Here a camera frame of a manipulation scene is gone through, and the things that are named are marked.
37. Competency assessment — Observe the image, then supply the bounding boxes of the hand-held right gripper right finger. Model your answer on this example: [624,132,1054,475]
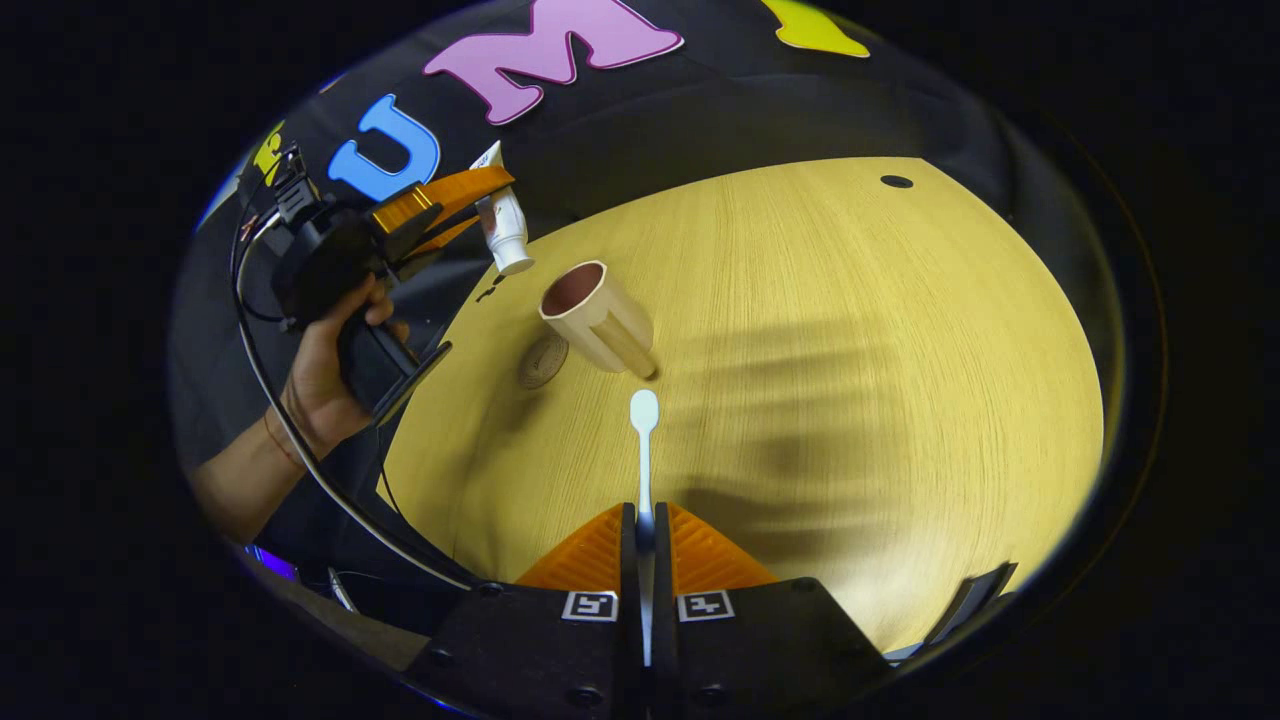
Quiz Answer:
[652,503,893,713]

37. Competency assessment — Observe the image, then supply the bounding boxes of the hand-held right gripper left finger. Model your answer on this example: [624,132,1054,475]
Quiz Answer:
[403,503,639,717]

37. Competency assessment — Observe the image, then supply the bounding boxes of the white toothpaste tube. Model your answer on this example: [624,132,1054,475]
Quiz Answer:
[469,141,536,278]

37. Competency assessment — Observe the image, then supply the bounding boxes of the beige cup with handle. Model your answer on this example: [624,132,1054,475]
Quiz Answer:
[538,260,662,382]

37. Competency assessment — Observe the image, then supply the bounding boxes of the white toothbrush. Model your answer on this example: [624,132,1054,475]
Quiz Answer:
[629,389,662,667]

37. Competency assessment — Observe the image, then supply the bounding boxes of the wooden desktop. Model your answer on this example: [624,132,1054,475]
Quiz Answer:
[378,157,1107,657]

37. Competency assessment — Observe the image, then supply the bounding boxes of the black backdrop cloth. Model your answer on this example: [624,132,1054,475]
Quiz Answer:
[168,0,1113,611]

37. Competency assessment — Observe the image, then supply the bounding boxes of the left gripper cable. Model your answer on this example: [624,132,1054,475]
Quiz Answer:
[229,210,483,593]

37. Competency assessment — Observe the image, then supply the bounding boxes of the black desk edge bracket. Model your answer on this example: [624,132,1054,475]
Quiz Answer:
[918,561,1019,658]

